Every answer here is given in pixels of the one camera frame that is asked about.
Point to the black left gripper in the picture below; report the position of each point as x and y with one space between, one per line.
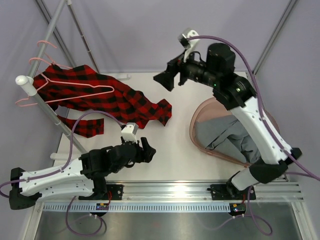
146 151

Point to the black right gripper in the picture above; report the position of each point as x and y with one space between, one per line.
178 65

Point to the grey shirt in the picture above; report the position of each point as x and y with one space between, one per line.
227 136

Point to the red black plaid shirt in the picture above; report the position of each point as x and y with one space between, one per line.
125 104

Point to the pink wire hanger front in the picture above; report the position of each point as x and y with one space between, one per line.
27 84

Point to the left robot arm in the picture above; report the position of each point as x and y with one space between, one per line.
83 177

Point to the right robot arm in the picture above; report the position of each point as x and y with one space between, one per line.
238 96

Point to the pink transparent plastic basket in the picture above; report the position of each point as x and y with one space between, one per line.
210 109

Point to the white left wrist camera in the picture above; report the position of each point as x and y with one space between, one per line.
128 133

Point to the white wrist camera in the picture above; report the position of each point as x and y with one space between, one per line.
128 133
189 44

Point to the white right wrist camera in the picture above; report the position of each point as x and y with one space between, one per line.
189 44

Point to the aluminium mounting rail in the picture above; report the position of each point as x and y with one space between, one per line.
277 191

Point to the white slotted cable duct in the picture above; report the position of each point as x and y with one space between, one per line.
139 207

